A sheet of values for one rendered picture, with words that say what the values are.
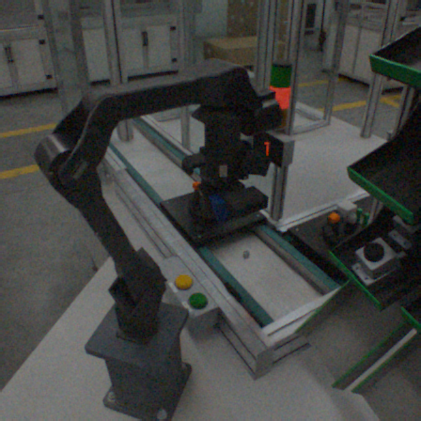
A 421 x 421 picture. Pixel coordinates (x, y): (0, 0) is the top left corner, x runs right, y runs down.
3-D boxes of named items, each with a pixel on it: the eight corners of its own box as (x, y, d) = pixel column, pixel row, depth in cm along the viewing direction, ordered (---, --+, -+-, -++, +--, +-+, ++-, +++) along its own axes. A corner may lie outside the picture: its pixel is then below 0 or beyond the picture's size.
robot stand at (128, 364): (102, 406, 77) (82, 348, 66) (133, 350, 89) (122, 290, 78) (166, 428, 74) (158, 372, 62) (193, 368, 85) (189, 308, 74)
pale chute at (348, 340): (343, 391, 67) (332, 387, 64) (304, 335, 77) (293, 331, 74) (464, 282, 61) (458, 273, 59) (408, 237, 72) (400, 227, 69)
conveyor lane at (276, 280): (263, 352, 89) (267, 324, 83) (131, 190, 148) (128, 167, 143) (349, 304, 101) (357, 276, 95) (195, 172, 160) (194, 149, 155)
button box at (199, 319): (192, 335, 88) (192, 318, 84) (154, 279, 103) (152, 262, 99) (218, 322, 91) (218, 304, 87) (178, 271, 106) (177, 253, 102)
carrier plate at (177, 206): (196, 249, 106) (196, 242, 104) (160, 207, 123) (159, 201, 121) (267, 222, 116) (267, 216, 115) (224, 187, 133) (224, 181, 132)
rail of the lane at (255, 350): (254, 381, 82) (257, 350, 76) (116, 194, 146) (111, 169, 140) (273, 369, 85) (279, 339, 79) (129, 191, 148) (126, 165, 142)
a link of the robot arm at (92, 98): (63, 193, 44) (43, 104, 39) (44, 166, 50) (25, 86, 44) (253, 135, 59) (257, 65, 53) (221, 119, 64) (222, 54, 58)
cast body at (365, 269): (368, 296, 59) (363, 271, 54) (353, 276, 62) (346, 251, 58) (414, 269, 58) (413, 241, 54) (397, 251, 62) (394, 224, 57)
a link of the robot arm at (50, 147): (39, 168, 42) (88, 138, 44) (24, 147, 47) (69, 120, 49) (145, 315, 64) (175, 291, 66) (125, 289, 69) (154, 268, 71)
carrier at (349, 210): (348, 284, 94) (359, 245, 87) (286, 233, 111) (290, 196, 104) (408, 251, 104) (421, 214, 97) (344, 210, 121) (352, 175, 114)
